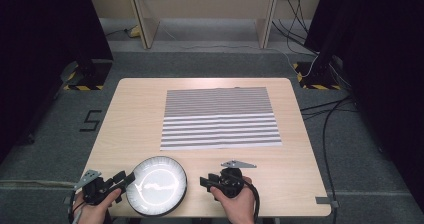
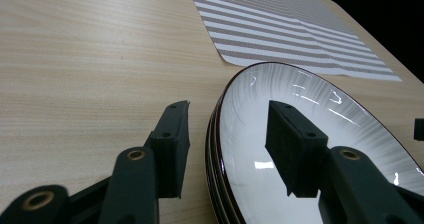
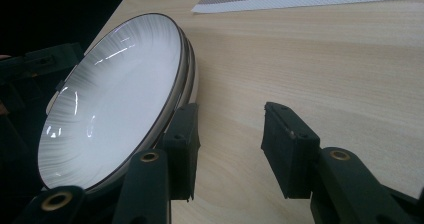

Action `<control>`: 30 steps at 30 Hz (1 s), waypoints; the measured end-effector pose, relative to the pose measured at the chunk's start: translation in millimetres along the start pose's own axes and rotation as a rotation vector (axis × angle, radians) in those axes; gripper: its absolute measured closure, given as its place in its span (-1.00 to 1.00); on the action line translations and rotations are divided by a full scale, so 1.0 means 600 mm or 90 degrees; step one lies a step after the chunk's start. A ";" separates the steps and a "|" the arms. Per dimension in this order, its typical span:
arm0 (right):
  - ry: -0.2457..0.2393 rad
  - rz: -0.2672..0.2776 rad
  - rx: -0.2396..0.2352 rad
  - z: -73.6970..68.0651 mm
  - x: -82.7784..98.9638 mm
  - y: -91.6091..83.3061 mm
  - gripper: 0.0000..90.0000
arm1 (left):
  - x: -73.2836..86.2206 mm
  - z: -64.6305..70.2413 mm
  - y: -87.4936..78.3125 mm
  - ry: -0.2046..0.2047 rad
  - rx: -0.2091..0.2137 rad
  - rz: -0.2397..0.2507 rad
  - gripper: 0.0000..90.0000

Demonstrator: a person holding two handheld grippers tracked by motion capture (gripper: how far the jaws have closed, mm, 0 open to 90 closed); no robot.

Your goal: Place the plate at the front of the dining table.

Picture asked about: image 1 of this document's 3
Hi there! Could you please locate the black stand base hazard tape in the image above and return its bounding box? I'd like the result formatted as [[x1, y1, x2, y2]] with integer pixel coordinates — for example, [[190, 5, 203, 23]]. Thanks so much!
[[62, 58, 114, 92], [292, 54, 344, 91]]

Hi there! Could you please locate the black floor cables bundle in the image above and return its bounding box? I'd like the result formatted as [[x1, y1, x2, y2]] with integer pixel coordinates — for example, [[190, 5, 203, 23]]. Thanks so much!
[[271, 0, 318, 56]]

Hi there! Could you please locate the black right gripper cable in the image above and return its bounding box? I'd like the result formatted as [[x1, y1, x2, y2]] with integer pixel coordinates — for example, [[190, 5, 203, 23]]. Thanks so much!
[[233, 173, 261, 224]]

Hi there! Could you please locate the dark curtain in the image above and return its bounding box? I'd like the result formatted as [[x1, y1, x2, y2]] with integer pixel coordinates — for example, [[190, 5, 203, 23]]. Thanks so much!
[[0, 0, 114, 163], [303, 0, 424, 213]]

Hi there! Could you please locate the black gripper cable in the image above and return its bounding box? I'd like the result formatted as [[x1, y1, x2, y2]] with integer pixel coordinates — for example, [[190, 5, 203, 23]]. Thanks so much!
[[67, 189, 84, 224], [233, 173, 261, 224]]

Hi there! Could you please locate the yellow object on floor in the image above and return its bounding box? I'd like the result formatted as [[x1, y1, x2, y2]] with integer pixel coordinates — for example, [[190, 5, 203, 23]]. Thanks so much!
[[128, 24, 141, 39]]

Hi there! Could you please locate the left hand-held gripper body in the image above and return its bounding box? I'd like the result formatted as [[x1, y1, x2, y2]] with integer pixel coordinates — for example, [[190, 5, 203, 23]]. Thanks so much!
[[73, 169, 118, 206]]

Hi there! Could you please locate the black floor cable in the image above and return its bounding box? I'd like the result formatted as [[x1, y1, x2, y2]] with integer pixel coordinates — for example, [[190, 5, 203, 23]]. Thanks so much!
[[299, 95, 355, 224]]

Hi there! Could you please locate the person's left hand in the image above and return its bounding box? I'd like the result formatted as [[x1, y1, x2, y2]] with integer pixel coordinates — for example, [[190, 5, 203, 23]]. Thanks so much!
[[73, 187, 123, 224]]

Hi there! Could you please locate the beige wooden desk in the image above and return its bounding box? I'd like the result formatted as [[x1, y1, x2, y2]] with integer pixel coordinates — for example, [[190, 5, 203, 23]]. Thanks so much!
[[84, 0, 326, 50]]

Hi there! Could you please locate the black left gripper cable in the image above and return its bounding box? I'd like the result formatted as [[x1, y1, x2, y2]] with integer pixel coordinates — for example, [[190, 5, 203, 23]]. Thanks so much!
[[67, 189, 84, 224]]

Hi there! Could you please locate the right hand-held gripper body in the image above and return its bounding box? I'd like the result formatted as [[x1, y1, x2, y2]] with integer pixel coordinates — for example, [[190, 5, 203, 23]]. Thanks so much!
[[214, 159, 258, 199]]

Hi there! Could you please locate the grey striped placemat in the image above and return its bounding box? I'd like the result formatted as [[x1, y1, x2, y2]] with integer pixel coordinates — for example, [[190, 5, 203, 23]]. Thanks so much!
[[159, 86, 283, 152]]

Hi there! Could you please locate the person's right hand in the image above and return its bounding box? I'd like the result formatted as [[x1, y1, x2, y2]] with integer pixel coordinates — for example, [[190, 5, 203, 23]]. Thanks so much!
[[209, 176, 256, 224]]

